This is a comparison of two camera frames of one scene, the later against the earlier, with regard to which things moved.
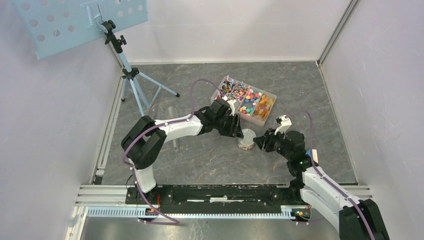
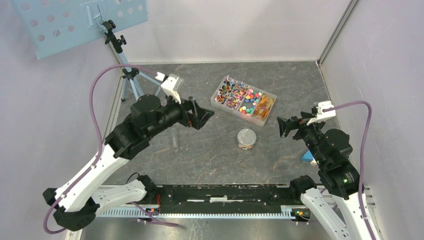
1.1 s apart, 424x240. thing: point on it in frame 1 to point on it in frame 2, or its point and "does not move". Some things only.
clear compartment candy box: x=253 y=104 does not move
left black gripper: x=235 y=130 to x=198 y=117
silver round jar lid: x=248 y=135 does not move
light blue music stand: x=53 y=26 does not move
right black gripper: x=268 y=138 to x=302 y=123
